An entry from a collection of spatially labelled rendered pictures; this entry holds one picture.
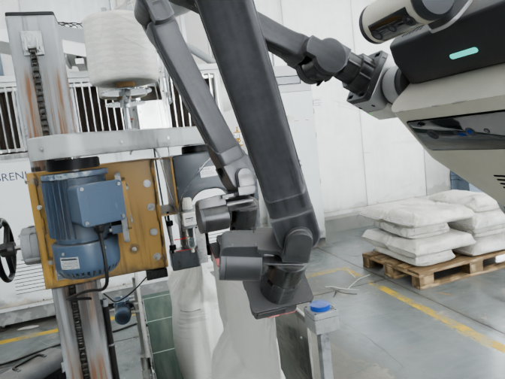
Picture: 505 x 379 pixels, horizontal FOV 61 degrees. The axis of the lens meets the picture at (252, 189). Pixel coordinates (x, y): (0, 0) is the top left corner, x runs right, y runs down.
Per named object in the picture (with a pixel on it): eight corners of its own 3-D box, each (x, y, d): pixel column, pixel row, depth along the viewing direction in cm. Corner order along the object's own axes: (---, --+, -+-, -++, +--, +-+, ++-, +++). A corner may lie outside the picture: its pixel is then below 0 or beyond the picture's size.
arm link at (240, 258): (316, 233, 54) (305, 195, 61) (224, 229, 53) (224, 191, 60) (300, 300, 60) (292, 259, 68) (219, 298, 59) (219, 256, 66)
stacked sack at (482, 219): (532, 221, 384) (531, 205, 382) (470, 234, 365) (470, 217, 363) (491, 215, 426) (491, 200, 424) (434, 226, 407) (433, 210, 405)
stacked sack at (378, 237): (445, 237, 406) (444, 222, 404) (388, 251, 384) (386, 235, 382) (413, 230, 446) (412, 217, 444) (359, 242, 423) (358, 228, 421)
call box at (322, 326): (340, 328, 127) (338, 309, 126) (316, 335, 124) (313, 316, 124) (328, 319, 134) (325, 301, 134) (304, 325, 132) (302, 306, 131)
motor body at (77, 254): (122, 274, 101) (107, 168, 98) (52, 287, 96) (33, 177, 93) (122, 259, 115) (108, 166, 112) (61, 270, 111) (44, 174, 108)
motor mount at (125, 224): (136, 241, 101) (126, 173, 99) (107, 247, 99) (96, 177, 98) (132, 223, 128) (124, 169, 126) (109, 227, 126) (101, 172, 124)
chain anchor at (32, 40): (43, 53, 113) (38, 28, 112) (22, 53, 112) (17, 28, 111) (44, 55, 116) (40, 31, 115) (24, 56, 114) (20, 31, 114)
